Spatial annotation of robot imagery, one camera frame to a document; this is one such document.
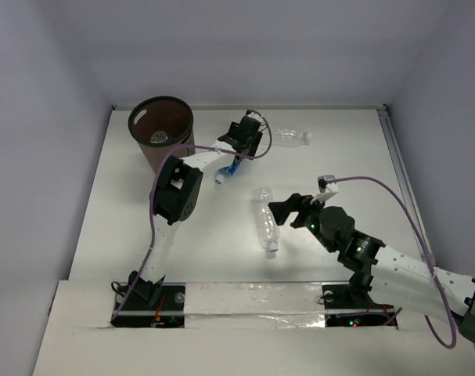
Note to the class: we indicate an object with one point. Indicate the clear bottle blue cap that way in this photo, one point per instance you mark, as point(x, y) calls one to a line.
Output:
point(268, 232)

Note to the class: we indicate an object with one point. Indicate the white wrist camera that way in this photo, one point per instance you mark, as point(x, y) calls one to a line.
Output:
point(257, 116)
point(328, 188)

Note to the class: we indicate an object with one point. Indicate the taped white front board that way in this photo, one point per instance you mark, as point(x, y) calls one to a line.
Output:
point(253, 306)

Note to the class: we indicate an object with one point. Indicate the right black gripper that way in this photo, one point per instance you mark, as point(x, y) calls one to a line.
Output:
point(296, 202)

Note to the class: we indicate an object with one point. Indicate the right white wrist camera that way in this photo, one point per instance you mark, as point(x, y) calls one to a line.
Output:
point(328, 188)

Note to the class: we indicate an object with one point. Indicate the aluminium rail right edge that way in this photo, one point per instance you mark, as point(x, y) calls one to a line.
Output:
point(402, 175)

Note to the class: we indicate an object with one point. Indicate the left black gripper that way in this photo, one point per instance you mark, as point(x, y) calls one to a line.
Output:
point(235, 138)

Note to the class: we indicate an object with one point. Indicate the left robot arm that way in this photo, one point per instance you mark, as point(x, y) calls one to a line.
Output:
point(175, 192)

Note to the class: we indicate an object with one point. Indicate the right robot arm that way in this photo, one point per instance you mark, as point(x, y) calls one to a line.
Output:
point(380, 273)

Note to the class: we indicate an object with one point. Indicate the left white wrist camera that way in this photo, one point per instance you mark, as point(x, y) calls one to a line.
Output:
point(257, 116)

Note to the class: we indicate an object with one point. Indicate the blue label bottle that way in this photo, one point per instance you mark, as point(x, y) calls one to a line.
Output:
point(226, 172)
point(159, 138)

